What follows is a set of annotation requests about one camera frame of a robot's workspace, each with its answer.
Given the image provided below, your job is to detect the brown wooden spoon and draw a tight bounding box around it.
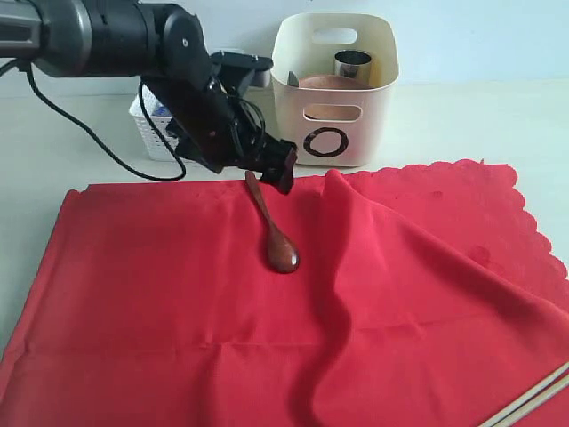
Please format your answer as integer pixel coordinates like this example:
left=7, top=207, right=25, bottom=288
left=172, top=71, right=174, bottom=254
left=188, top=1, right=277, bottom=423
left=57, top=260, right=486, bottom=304
left=244, top=171, right=300, bottom=274

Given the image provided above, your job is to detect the steel table knife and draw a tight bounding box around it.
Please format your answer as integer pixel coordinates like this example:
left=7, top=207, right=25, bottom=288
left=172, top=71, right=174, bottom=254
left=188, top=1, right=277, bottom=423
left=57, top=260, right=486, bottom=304
left=287, top=71, right=300, bottom=87

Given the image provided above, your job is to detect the cream plastic bin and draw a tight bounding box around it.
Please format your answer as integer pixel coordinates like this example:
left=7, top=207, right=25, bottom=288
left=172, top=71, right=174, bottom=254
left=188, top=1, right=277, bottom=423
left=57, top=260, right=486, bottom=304
left=271, top=13, right=399, bottom=167

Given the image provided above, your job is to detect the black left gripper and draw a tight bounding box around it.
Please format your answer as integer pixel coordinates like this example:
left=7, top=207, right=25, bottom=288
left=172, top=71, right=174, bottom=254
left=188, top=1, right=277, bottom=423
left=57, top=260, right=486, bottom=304
left=146, top=76, right=297, bottom=195

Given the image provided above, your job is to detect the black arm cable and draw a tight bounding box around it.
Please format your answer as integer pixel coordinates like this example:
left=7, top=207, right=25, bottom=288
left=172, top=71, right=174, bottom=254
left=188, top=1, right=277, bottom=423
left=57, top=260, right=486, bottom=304
left=0, top=57, right=268, bottom=182

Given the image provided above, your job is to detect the brown wooden plate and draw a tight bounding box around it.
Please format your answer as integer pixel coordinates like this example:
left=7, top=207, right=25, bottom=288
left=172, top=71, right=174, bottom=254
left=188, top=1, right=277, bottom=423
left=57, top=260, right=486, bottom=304
left=299, top=75, right=370, bottom=122

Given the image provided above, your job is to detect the black wrist camera on left gripper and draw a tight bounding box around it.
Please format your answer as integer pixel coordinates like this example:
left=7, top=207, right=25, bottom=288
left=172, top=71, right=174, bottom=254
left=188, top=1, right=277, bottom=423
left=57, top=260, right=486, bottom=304
left=211, top=51, right=274, bottom=96

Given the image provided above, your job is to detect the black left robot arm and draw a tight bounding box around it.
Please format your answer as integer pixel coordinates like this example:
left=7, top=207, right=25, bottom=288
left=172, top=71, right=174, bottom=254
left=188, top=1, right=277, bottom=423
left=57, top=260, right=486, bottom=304
left=1, top=1, right=297, bottom=194

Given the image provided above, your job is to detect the white perforated plastic basket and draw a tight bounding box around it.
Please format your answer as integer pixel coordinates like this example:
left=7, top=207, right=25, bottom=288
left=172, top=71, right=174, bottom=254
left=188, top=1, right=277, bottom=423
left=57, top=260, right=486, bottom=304
left=129, top=87, right=178, bottom=162

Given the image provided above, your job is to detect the shiny steel cup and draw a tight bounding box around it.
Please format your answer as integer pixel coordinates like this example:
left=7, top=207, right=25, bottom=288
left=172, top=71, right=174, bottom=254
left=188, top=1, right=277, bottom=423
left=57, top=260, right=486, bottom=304
left=334, top=50, right=373, bottom=85

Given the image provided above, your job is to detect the red scalloped table cloth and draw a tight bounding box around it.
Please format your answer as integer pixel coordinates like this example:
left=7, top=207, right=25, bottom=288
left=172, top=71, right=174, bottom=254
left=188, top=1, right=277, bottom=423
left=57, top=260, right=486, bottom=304
left=1, top=160, right=568, bottom=426

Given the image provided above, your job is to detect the wooden chopstick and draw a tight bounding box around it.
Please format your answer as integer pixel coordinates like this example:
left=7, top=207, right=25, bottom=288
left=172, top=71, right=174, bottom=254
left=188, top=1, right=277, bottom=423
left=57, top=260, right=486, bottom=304
left=479, top=362, right=568, bottom=427
left=495, top=375, right=568, bottom=427

